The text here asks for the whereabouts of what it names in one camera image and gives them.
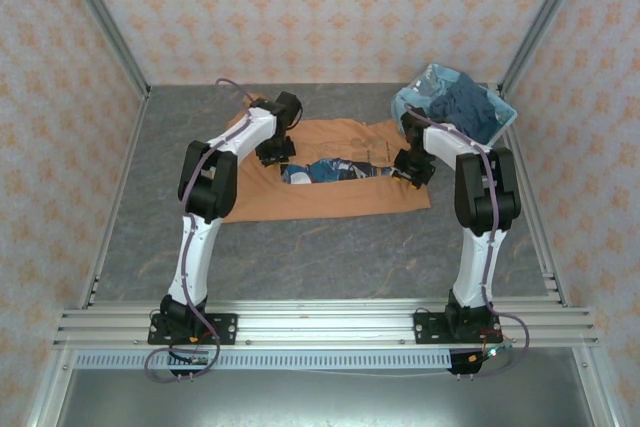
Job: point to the dark blue t-shirt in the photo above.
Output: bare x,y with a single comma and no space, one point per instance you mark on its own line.
470,107

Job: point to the light blue printed t-shirt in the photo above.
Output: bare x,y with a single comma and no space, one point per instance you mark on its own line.
435,79

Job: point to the small circuit board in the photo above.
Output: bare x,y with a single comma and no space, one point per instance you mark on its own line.
500,350
197,360

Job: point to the orange t-shirt with blue print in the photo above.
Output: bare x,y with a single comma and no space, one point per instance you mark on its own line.
325,202

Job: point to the grey metal sheet panel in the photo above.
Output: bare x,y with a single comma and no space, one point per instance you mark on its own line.
325,402

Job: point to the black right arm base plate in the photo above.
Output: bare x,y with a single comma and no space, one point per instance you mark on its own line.
427,328

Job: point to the aluminium mounting rail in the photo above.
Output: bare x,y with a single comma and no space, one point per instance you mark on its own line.
325,327

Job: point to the aluminium side rail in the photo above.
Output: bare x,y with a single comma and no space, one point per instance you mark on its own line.
120,187
535,227

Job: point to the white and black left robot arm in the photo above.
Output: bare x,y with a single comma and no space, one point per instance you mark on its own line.
192,257

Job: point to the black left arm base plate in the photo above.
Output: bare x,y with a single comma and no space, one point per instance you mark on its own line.
222,327

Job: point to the aluminium frame leg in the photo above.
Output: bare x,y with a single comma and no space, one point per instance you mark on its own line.
47,392
597,392

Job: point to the aluminium frame post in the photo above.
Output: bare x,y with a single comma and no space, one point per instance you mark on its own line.
545,17
100,17

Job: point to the light blue plastic basket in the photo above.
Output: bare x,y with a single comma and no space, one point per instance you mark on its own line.
507,119

